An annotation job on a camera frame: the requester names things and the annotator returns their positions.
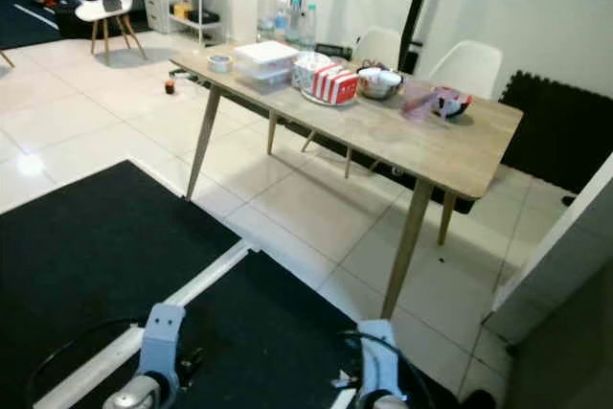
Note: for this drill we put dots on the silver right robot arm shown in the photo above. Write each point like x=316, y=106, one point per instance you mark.
x=383, y=402

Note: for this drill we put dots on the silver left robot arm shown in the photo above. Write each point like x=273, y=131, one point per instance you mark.
x=134, y=397

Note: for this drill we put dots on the grey fridge cabinet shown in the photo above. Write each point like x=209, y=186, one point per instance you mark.
x=565, y=352

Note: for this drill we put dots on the white tape strip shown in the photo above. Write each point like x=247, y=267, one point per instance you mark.
x=345, y=399

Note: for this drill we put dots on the black foam floor mat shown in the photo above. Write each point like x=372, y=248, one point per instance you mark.
x=374, y=174

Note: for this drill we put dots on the wooden dining table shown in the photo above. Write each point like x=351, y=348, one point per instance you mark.
x=402, y=141

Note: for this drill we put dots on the small orange black object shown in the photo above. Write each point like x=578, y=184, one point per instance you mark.
x=170, y=87

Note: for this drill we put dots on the patterned round plate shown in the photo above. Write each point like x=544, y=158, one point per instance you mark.
x=311, y=99

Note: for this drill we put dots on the pink clear measuring jug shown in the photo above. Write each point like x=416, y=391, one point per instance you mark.
x=421, y=102

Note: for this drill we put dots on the steel mixing bowl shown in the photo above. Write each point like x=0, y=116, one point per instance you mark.
x=381, y=88

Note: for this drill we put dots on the red bowl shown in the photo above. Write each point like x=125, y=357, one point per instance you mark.
x=455, y=104

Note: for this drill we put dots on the white paper cup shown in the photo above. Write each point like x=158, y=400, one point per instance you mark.
x=390, y=76
x=372, y=75

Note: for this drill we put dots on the small round clear tub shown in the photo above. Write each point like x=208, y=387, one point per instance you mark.
x=220, y=63

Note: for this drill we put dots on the black flat electronic device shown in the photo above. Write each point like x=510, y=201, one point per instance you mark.
x=333, y=49

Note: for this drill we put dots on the white plastic chair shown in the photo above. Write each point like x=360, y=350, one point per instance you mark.
x=375, y=47
x=467, y=69

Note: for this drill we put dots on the tall clear plastic bottle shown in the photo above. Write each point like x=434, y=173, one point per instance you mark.
x=267, y=7

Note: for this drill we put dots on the white chair black seat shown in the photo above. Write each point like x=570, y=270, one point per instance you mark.
x=107, y=7

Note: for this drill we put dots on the black stand pole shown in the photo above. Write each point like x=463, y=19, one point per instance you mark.
x=417, y=2

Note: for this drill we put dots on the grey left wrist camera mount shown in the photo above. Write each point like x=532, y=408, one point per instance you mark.
x=161, y=342

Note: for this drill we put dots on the black foam wall mat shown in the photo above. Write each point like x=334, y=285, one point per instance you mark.
x=556, y=126

